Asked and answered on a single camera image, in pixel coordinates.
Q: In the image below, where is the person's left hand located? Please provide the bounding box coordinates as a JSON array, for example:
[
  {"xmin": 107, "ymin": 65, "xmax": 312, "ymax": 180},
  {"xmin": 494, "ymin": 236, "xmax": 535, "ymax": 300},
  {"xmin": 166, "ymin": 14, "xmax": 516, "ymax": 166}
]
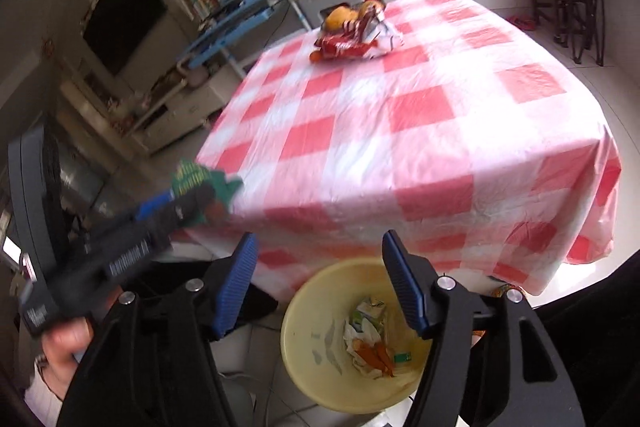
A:
[{"xmin": 41, "ymin": 317, "xmax": 94, "ymax": 401}]

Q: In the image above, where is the white tv cabinet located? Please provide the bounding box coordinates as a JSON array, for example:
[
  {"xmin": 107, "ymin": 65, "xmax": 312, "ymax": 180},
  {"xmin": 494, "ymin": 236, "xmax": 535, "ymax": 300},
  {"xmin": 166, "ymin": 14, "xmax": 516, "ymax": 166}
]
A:
[{"xmin": 110, "ymin": 65, "xmax": 241, "ymax": 155}]

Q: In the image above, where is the yellow plastic trash bin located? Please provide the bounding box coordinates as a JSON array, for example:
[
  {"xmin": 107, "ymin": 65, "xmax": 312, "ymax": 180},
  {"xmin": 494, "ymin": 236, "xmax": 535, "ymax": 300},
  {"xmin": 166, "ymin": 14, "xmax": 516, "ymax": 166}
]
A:
[{"xmin": 281, "ymin": 258, "xmax": 431, "ymax": 415}]

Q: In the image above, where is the trash pile in bin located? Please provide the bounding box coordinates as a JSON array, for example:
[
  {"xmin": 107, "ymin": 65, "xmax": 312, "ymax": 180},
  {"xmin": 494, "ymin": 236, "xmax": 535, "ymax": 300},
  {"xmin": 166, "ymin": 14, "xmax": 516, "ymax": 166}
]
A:
[{"xmin": 343, "ymin": 296, "xmax": 413, "ymax": 379}]

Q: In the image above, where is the red snack bag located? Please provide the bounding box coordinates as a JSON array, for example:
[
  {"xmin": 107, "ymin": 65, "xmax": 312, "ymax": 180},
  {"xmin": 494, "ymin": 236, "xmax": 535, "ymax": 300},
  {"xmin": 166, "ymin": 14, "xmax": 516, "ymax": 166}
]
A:
[{"xmin": 311, "ymin": 13, "xmax": 405, "ymax": 62}]

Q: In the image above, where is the red white checkered tablecloth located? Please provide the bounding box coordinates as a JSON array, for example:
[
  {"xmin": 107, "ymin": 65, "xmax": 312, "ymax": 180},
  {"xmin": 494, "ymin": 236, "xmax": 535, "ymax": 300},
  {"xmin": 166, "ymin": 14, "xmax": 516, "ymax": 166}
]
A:
[{"xmin": 178, "ymin": 0, "xmax": 622, "ymax": 300}]

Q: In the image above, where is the black wall television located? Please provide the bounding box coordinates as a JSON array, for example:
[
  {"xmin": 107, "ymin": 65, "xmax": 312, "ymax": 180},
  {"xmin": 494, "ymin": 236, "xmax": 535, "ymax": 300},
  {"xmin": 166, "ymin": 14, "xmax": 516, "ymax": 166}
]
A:
[{"xmin": 82, "ymin": 0, "xmax": 167, "ymax": 76}]

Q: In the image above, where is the blue study desk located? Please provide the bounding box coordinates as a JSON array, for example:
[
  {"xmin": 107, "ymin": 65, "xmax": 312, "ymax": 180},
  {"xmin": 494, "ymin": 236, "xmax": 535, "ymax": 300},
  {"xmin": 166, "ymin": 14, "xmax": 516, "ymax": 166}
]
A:
[{"xmin": 176, "ymin": 0, "xmax": 311, "ymax": 79}]

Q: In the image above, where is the green snack wrapper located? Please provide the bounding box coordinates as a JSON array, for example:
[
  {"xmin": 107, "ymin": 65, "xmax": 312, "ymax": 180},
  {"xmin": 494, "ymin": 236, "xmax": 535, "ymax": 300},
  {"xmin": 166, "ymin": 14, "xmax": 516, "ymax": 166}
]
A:
[{"xmin": 171, "ymin": 160, "xmax": 244, "ymax": 227}]

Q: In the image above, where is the pink kettlebell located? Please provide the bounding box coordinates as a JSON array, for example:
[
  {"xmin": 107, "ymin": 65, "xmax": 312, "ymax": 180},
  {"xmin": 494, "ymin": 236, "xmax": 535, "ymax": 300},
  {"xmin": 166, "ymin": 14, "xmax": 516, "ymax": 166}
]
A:
[{"xmin": 177, "ymin": 57, "xmax": 209, "ymax": 89}]

